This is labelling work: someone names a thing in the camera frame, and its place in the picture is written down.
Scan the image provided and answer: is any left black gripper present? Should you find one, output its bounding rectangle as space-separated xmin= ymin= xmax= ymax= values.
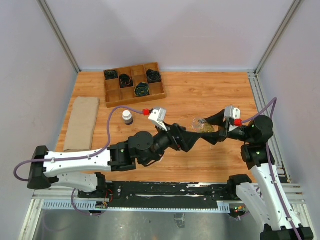
xmin=142 ymin=120 xmax=202 ymax=166

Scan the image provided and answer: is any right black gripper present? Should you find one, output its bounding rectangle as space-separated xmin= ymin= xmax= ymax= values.
xmin=198 ymin=109 xmax=253 ymax=144

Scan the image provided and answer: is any clear jar of yellow pills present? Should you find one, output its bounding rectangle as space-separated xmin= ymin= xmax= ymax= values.
xmin=192 ymin=117 xmax=215 ymax=133

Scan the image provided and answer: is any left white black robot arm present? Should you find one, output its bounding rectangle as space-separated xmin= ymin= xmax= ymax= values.
xmin=27 ymin=124 xmax=202 ymax=198

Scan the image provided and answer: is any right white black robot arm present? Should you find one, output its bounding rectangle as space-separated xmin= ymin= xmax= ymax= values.
xmin=200 ymin=106 xmax=314 ymax=240

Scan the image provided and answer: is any brown bottle with white cap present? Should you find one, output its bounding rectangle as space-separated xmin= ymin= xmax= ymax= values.
xmin=122 ymin=110 xmax=134 ymax=125

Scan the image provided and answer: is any wooden compartment tray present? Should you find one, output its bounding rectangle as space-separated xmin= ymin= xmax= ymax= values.
xmin=103 ymin=62 xmax=166 ymax=108

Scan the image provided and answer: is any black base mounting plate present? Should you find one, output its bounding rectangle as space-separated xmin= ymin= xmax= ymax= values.
xmin=77 ymin=181 xmax=241 ymax=210

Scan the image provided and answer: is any folded beige cloth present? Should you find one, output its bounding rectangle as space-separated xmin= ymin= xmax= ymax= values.
xmin=63 ymin=97 xmax=100 ymax=152

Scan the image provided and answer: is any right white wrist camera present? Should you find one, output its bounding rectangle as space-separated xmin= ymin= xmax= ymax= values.
xmin=224 ymin=105 xmax=241 ymax=120

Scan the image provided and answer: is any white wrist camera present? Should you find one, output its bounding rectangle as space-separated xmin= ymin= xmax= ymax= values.
xmin=148 ymin=107 xmax=168 ymax=132
xmin=224 ymin=105 xmax=241 ymax=120

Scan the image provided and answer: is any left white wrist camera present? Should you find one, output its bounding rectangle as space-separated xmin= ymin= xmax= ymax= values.
xmin=148 ymin=107 xmax=168 ymax=132

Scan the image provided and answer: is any grey slotted cable duct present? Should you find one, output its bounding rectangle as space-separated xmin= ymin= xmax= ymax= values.
xmin=42 ymin=200 xmax=231 ymax=214

